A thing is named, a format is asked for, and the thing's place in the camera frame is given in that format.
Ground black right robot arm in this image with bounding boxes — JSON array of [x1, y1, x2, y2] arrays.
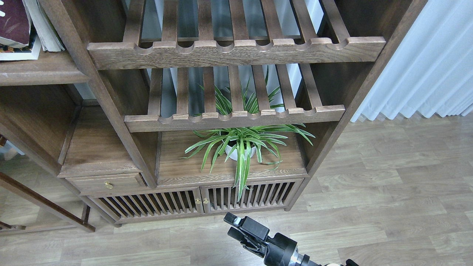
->
[[224, 212, 318, 266]]

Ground white pleated curtain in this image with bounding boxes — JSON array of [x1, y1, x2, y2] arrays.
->
[[350, 0, 473, 123]]

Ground dark wooden bookshelf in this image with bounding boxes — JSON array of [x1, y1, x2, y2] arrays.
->
[[1, 0, 427, 226]]

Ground green spider plant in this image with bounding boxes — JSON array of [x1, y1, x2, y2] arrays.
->
[[180, 72, 315, 200]]

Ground white plant pot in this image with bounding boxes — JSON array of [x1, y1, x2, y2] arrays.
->
[[225, 144, 256, 161]]

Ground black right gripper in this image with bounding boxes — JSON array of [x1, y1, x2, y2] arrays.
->
[[224, 212, 299, 266]]

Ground maroon book white characters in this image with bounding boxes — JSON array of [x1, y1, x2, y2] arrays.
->
[[0, 0, 31, 48]]

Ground yellow cover book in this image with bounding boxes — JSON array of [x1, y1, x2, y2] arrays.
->
[[23, 0, 65, 52]]

